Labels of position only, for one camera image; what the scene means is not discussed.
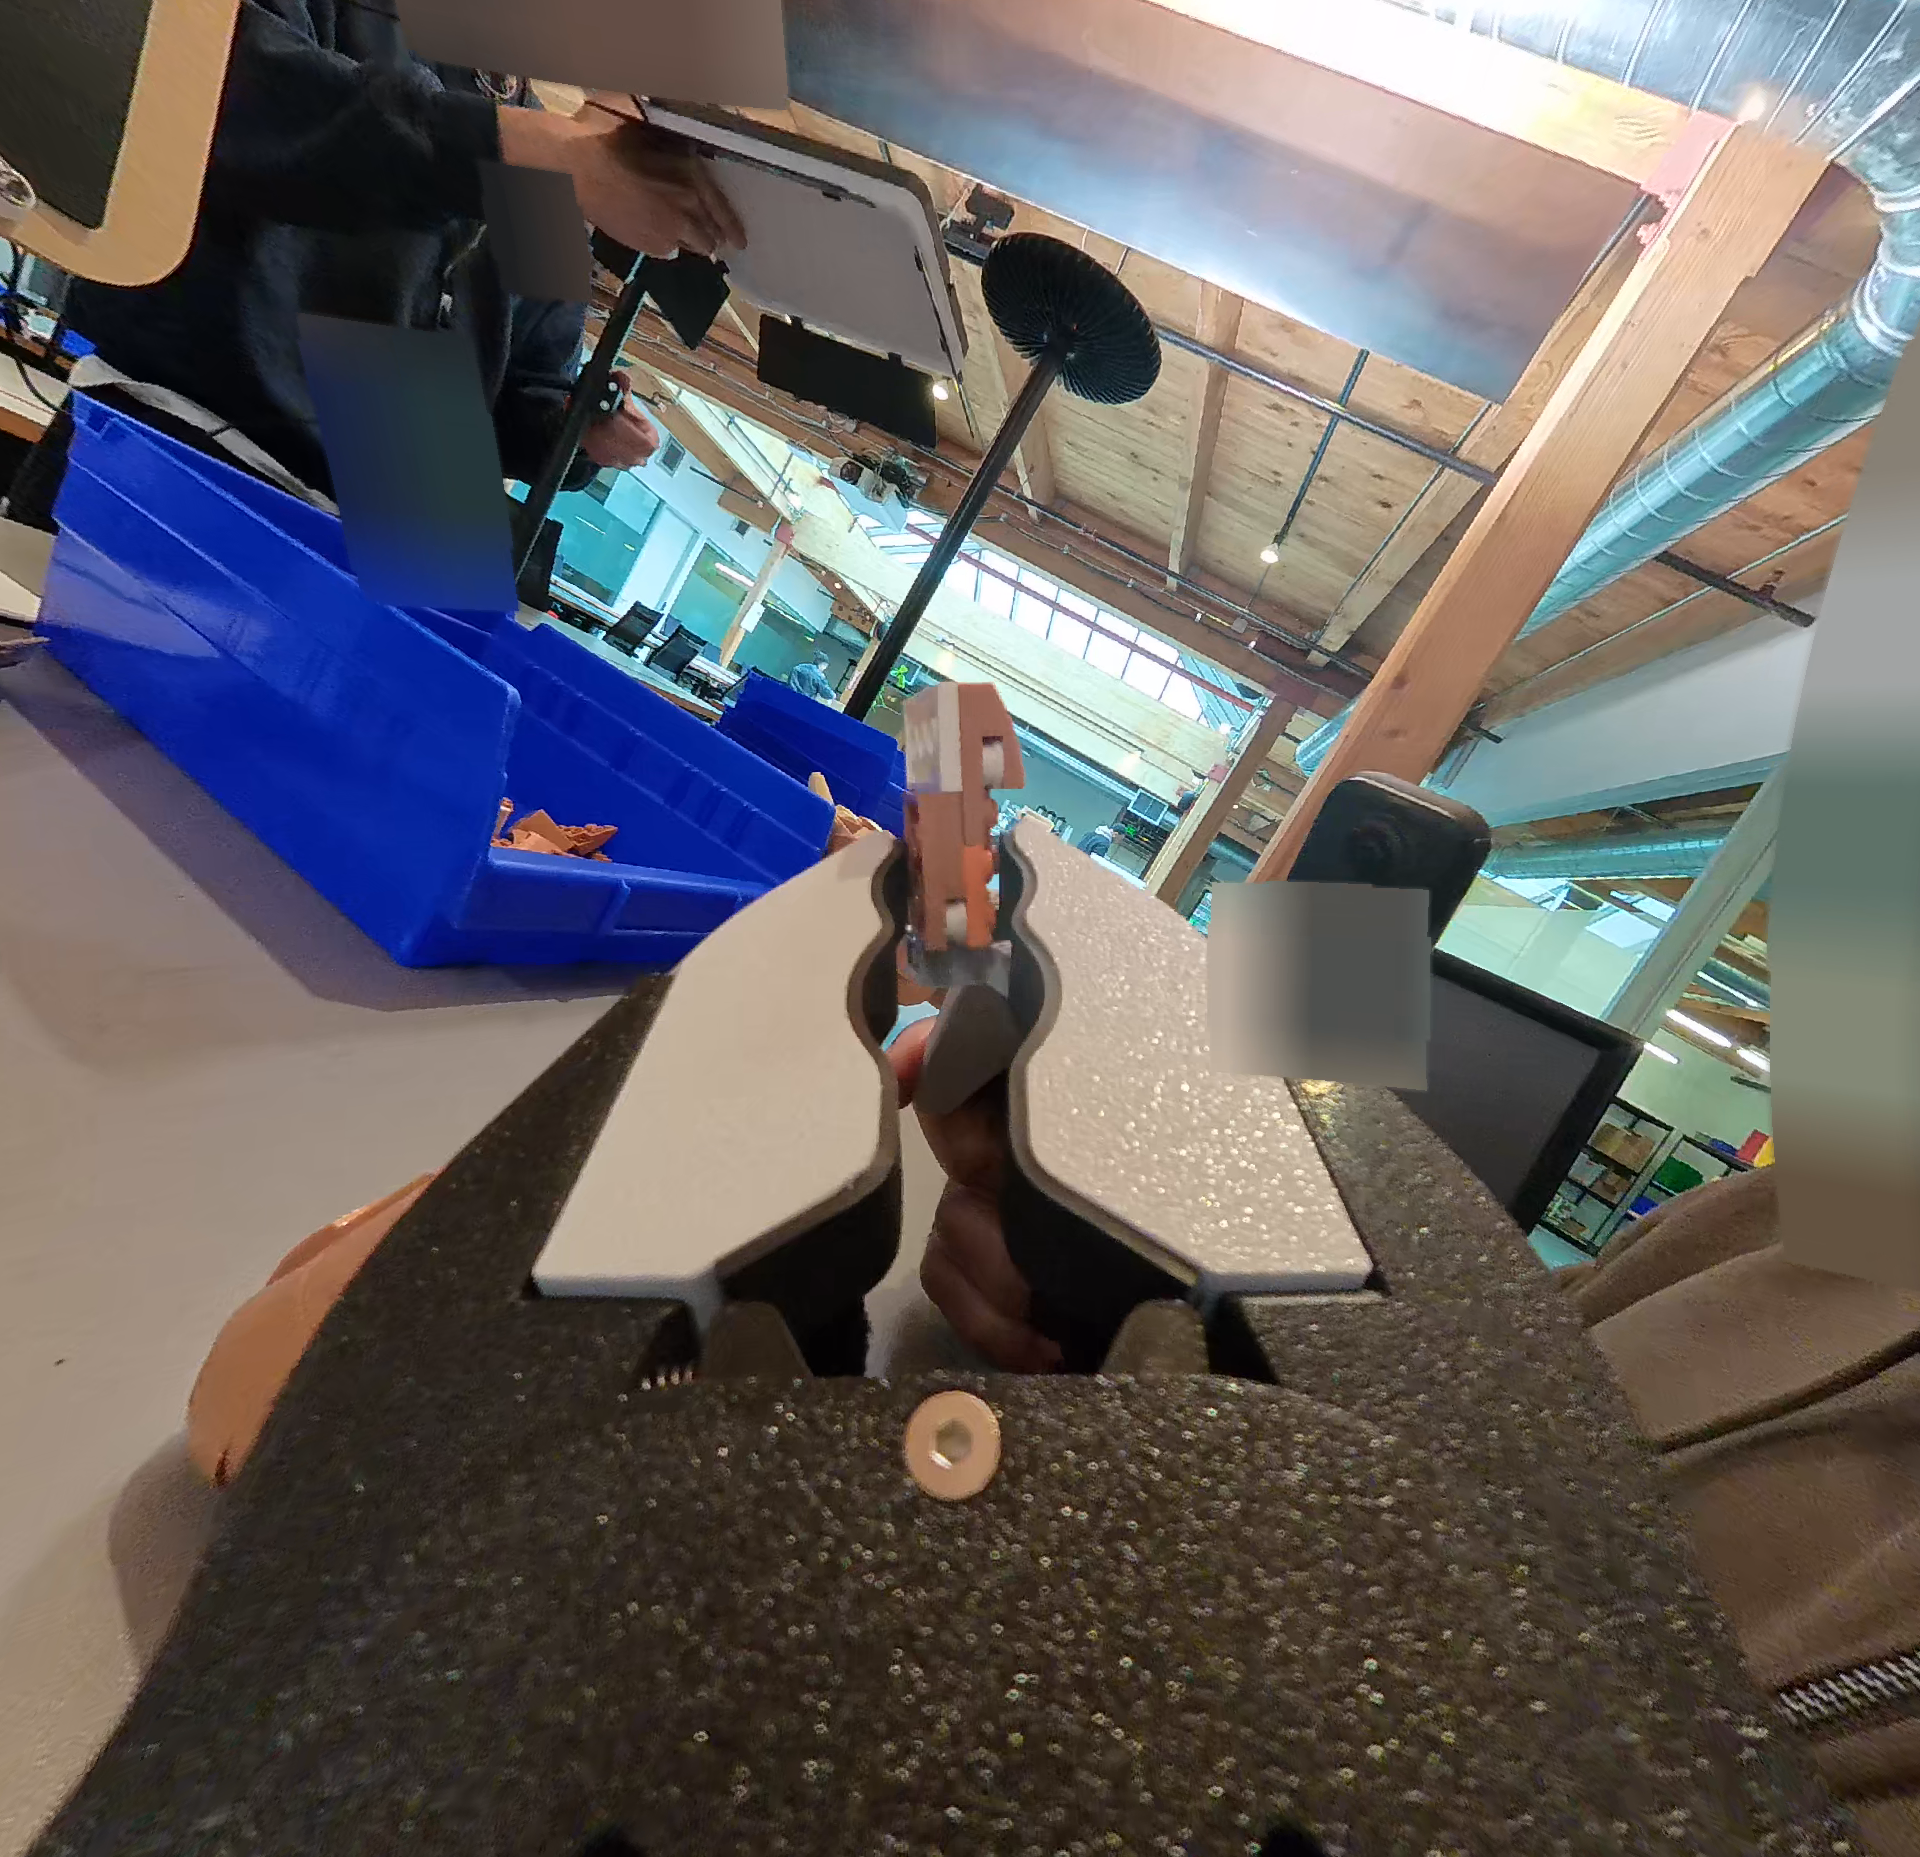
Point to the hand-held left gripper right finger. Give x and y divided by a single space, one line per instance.
1178 1123

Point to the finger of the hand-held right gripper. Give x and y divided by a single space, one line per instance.
962 1041

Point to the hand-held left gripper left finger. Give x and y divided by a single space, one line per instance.
737 1123

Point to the brown brick assembly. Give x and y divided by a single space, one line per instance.
962 807

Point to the blue plastic bin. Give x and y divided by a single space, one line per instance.
302 688

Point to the black monitor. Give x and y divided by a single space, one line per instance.
1531 1093

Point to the stack of blue bins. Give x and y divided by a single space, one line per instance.
817 747

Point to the pile of brown bricks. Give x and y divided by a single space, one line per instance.
557 831

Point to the colourful storage shelf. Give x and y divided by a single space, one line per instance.
1652 1167

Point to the black pole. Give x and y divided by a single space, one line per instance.
947 537

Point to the black ceiling lamp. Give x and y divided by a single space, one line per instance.
1074 318

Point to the grey tablet device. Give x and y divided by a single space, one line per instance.
826 238

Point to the wood-framed black screen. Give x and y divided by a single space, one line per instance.
92 87

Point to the wooden post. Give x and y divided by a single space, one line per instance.
1531 508

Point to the silver ceiling duct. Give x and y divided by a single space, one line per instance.
1772 387

